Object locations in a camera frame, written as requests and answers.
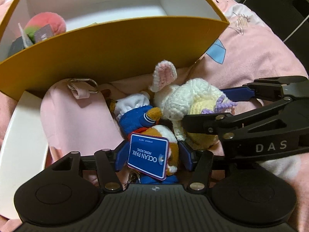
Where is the sailor red panda plush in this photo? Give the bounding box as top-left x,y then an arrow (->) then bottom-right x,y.
110,91 -> 179,184

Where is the white crochet bunny doll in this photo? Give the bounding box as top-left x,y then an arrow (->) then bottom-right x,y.
149,60 -> 237,150

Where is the pink fluffy peach plush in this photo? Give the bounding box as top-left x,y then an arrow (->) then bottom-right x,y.
24,12 -> 66,43

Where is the pink fabric pouch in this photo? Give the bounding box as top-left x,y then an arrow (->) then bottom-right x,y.
40,78 -> 123,161

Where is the white flat gift box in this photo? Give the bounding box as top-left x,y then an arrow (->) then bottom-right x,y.
1,91 -> 49,219

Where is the orange cardboard box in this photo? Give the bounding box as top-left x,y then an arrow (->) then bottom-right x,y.
1,0 -> 229,100

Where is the purple starry card box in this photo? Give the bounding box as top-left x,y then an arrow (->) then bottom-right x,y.
34,24 -> 54,43

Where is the blue white leaflet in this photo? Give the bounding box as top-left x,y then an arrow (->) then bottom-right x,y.
18,23 -> 34,48

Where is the grey textured case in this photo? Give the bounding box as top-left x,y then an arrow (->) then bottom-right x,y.
7,37 -> 25,58

